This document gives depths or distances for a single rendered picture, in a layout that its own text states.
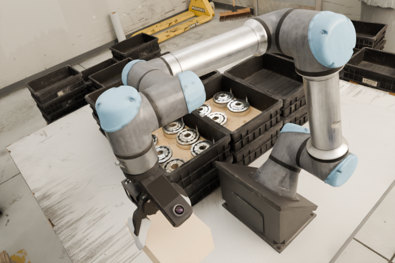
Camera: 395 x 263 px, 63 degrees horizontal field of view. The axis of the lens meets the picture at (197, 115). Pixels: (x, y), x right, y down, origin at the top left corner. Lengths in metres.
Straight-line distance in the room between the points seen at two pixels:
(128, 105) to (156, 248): 0.33
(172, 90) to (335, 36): 0.39
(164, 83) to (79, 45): 4.11
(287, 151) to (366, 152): 0.52
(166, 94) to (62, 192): 1.10
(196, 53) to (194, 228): 0.38
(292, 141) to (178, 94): 0.60
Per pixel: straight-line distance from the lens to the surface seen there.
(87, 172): 1.62
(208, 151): 1.17
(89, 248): 1.34
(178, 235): 0.72
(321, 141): 0.96
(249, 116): 1.47
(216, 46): 0.75
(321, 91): 0.85
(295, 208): 1.07
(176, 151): 1.35
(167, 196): 0.62
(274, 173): 1.10
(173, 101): 0.56
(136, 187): 0.68
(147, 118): 0.54
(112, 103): 0.52
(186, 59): 0.71
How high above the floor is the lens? 1.72
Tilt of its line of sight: 36 degrees down
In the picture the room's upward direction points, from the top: 11 degrees counter-clockwise
